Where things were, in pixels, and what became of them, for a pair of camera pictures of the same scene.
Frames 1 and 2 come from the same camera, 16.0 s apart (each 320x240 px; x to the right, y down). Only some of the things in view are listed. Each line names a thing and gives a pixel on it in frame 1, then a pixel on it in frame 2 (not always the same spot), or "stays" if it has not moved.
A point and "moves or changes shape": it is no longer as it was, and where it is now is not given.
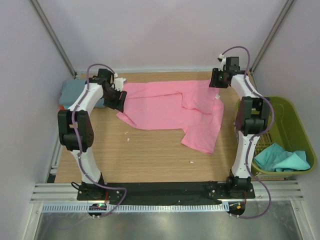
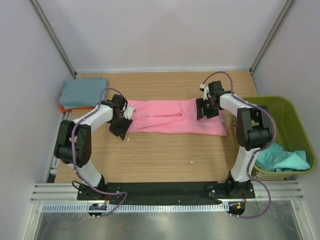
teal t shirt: (274, 158) stays
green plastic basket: (287, 132) stays
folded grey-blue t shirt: (71, 89) stays
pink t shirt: (194, 106) moves or changes shape
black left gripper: (119, 105) to (121, 131)
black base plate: (166, 191) stays
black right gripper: (214, 82) to (200, 103)
